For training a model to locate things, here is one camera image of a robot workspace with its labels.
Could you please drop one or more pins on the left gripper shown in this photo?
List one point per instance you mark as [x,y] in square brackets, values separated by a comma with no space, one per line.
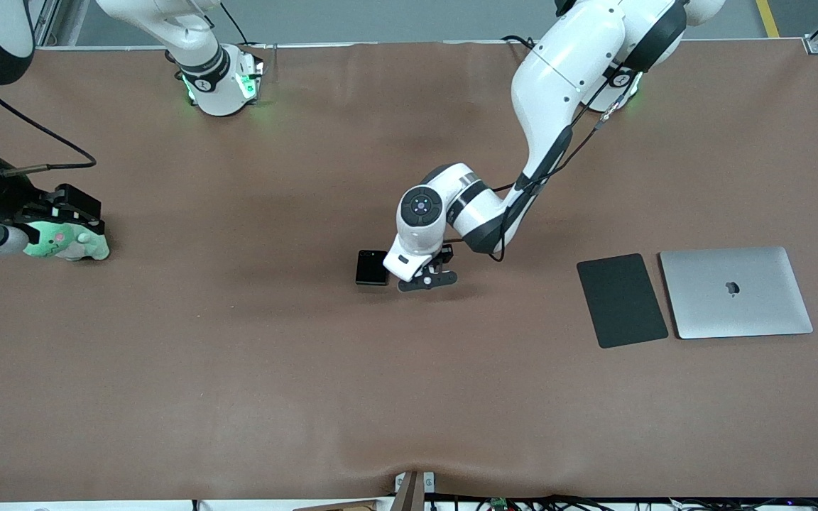
[444,256]

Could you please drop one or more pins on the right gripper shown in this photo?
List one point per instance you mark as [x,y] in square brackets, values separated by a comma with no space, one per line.
[17,194]

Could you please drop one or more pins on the black phone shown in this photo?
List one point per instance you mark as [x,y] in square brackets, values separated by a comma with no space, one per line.
[370,268]

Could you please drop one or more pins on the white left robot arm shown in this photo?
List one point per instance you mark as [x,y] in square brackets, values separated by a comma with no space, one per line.
[565,78]

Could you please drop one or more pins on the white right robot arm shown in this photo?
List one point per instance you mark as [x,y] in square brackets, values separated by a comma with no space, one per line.
[203,78]

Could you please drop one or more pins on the black mouse pad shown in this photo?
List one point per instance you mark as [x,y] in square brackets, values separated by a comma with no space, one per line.
[622,300]

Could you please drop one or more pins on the green dinosaur plush toy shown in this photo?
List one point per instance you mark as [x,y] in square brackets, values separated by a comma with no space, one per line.
[72,246]

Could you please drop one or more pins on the grey metal table clamp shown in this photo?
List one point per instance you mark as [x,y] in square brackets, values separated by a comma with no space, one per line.
[427,482]

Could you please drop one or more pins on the brown table cover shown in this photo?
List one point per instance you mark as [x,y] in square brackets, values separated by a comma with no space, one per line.
[238,369]

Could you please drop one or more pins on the small green circuit board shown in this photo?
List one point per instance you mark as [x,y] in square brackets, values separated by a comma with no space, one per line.
[499,504]

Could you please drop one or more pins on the silver laptop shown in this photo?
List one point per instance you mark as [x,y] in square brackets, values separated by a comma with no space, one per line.
[735,292]

